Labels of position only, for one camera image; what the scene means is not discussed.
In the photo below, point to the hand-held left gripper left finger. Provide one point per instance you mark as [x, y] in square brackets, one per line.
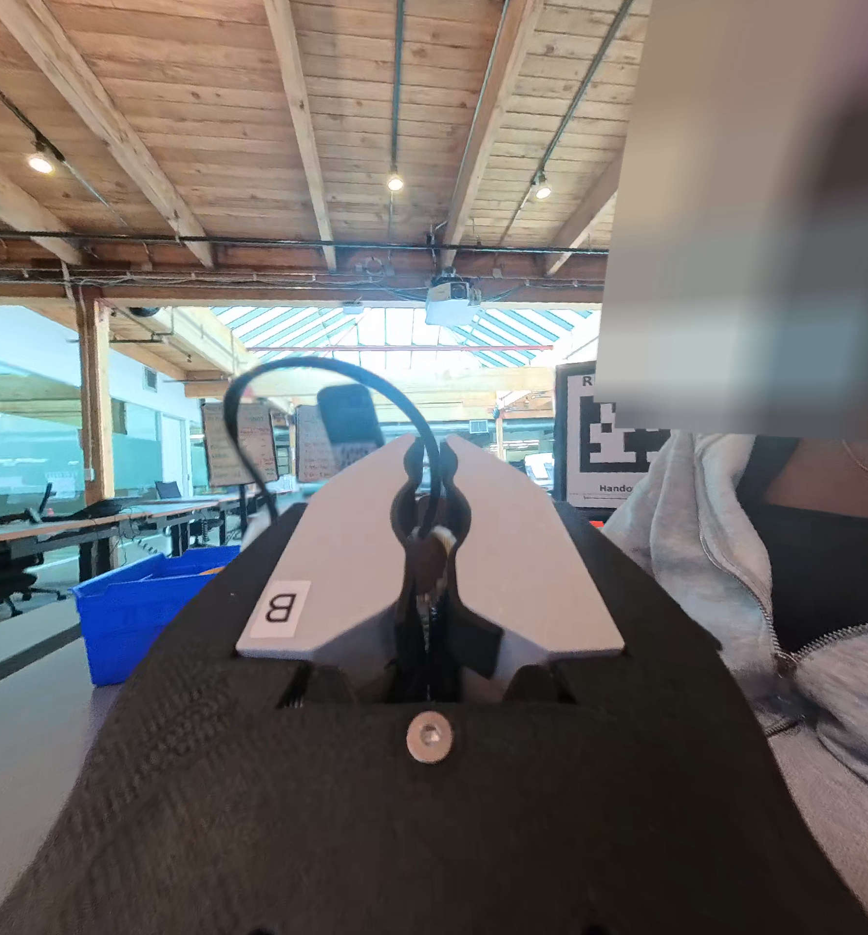
[317, 577]

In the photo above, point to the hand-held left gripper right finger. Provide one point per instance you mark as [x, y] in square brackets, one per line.
[543, 577]

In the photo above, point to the blue plastic bin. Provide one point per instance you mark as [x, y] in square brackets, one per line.
[127, 621]

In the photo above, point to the wooden office desk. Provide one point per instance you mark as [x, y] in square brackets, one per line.
[76, 522]

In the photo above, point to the whiteboard on stand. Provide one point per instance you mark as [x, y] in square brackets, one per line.
[218, 445]
[310, 445]

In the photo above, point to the framed black white marker poster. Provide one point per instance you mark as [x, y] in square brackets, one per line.
[576, 438]

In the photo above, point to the white ceiling projector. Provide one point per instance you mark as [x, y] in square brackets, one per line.
[452, 303]

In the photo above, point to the person's grey hoodie torso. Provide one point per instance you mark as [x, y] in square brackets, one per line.
[697, 526]

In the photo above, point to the black laptop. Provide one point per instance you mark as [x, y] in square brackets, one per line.
[109, 504]

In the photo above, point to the ceiling spotlight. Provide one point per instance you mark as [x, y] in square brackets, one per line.
[39, 162]
[395, 181]
[542, 190]

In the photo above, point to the wooden support post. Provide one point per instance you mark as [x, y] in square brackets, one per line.
[98, 402]

